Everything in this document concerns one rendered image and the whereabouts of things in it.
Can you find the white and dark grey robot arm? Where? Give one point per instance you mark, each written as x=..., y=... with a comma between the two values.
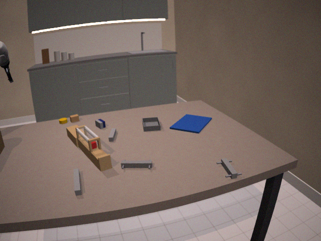
x=4, y=57

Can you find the grey bar with two short pins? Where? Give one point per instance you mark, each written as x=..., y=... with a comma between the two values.
x=136, y=164

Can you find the blue flat rectangular slab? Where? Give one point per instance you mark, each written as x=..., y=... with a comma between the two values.
x=191, y=123

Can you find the small wooden block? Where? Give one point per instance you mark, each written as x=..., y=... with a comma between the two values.
x=74, y=118

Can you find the red cube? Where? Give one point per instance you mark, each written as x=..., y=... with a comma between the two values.
x=94, y=145

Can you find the grey bar with cross pins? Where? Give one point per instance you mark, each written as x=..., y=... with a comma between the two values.
x=229, y=168

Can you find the grey square stick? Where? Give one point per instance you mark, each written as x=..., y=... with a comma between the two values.
x=112, y=134
x=77, y=184

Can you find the yellow short cylinder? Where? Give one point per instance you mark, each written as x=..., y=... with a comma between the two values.
x=63, y=120

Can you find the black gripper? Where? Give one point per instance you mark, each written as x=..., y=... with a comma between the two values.
x=7, y=70

